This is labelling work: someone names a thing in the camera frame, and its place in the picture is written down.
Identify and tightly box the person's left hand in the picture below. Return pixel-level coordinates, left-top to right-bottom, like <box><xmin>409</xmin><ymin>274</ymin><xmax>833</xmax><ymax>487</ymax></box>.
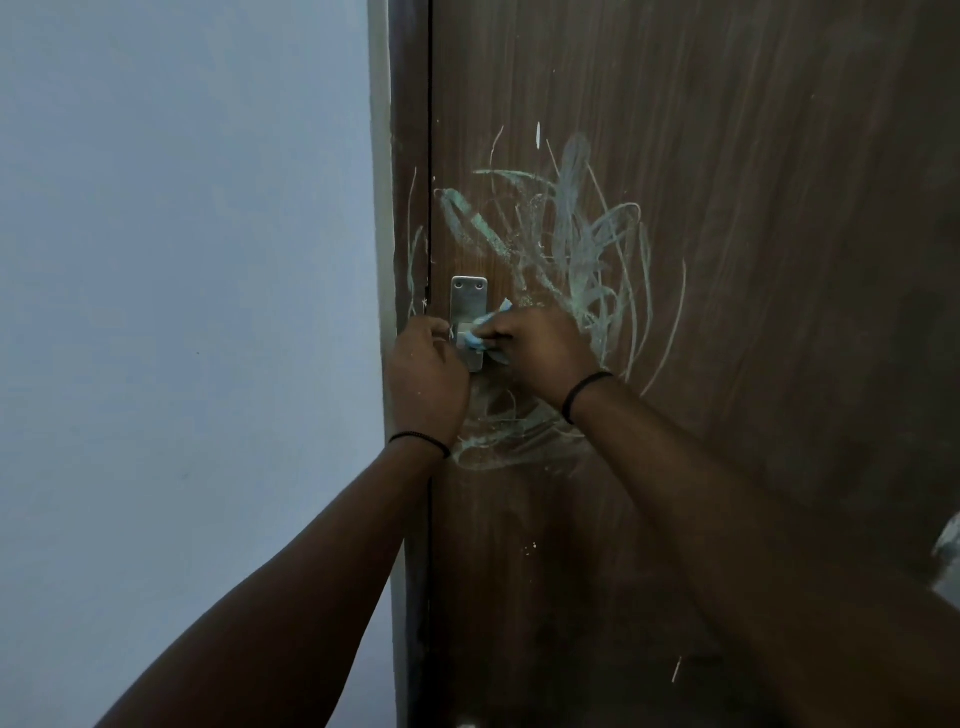
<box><xmin>384</xmin><ymin>315</ymin><xmax>473</xmax><ymax>450</ymax></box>

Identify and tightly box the person's right hand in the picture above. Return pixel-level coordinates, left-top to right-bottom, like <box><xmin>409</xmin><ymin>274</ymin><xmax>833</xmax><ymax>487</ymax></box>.
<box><xmin>472</xmin><ymin>303</ymin><xmax>603</xmax><ymax>412</ymax></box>

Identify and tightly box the blue and white cleaning cloth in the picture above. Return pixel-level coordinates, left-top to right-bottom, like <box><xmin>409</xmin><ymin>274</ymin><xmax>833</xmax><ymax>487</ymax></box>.
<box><xmin>459</xmin><ymin>297</ymin><xmax>516</xmax><ymax>355</ymax></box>

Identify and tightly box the person's right forearm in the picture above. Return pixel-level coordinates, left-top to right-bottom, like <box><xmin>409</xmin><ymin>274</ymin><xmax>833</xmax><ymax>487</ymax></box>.
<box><xmin>567</xmin><ymin>375</ymin><xmax>960</xmax><ymax>728</ymax></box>

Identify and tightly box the person's left forearm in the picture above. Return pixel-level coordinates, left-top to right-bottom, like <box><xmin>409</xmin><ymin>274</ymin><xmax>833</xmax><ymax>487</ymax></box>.
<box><xmin>93</xmin><ymin>435</ymin><xmax>453</xmax><ymax>728</ymax></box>

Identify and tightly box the silver metal door latch plate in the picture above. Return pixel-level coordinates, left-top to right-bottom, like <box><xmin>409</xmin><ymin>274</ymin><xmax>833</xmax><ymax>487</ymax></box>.
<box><xmin>448</xmin><ymin>275</ymin><xmax>489</xmax><ymax>373</ymax></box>

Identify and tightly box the black right wrist band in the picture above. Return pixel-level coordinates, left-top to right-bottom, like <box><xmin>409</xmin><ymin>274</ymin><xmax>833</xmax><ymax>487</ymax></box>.
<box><xmin>561</xmin><ymin>370</ymin><xmax>616</xmax><ymax>426</ymax></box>

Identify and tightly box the black wrist band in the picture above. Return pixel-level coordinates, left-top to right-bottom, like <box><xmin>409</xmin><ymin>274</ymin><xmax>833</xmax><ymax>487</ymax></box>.
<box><xmin>561</xmin><ymin>370</ymin><xmax>616</xmax><ymax>426</ymax></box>
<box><xmin>387</xmin><ymin>431</ymin><xmax>453</xmax><ymax>460</ymax></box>

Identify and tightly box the black left wrist band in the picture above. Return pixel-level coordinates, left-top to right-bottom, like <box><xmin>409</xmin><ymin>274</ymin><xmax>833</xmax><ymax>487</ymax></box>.
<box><xmin>387</xmin><ymin>431</ymin><xmax>453</xmax><ymax>460</ymax></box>

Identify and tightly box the brown wooden door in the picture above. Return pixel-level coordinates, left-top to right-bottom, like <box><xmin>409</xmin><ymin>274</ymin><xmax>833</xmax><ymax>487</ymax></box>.
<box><xmin>429</xmin><ymin>0</ymin><xmax>960</xmax><ymax>728</ymax></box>

